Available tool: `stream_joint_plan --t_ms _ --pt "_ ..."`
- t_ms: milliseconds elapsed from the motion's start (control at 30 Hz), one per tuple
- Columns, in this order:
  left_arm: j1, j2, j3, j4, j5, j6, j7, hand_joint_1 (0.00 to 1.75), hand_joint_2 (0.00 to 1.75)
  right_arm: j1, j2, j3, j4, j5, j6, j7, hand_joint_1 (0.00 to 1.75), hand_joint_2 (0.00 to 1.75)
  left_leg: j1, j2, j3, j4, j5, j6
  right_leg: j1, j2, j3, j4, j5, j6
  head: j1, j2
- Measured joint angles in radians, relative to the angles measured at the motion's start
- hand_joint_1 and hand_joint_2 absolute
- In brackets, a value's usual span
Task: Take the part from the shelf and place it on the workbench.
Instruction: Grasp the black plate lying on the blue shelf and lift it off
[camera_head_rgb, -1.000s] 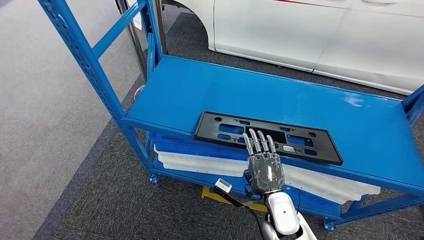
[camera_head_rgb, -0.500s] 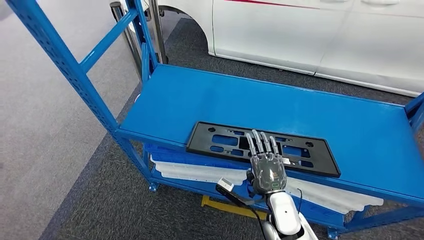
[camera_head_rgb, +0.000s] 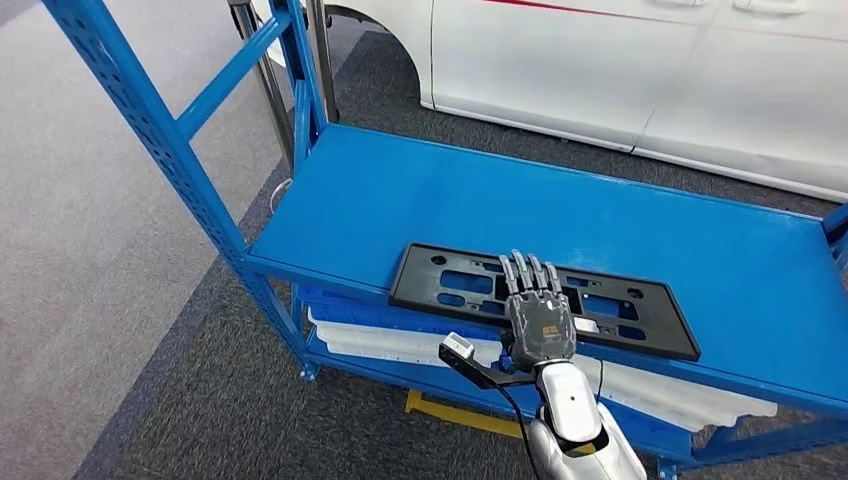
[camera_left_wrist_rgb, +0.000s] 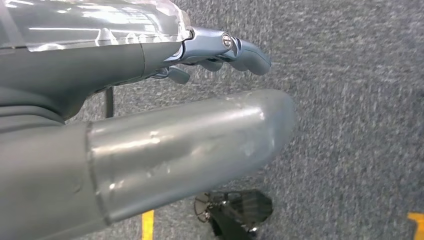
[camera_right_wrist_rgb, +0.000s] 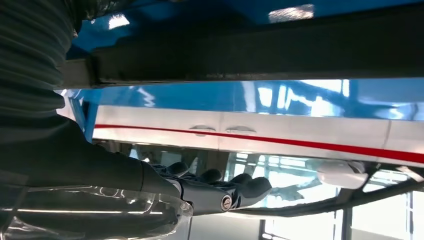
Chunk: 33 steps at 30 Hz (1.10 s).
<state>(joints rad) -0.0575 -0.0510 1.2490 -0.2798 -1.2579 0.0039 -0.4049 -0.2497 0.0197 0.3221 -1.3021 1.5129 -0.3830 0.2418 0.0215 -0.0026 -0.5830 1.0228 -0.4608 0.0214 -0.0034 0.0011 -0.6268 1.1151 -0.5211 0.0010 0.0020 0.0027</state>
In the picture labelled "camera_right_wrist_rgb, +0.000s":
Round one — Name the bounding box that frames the blue metal shelf rack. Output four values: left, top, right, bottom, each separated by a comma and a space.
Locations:
59, 0, 424, 143

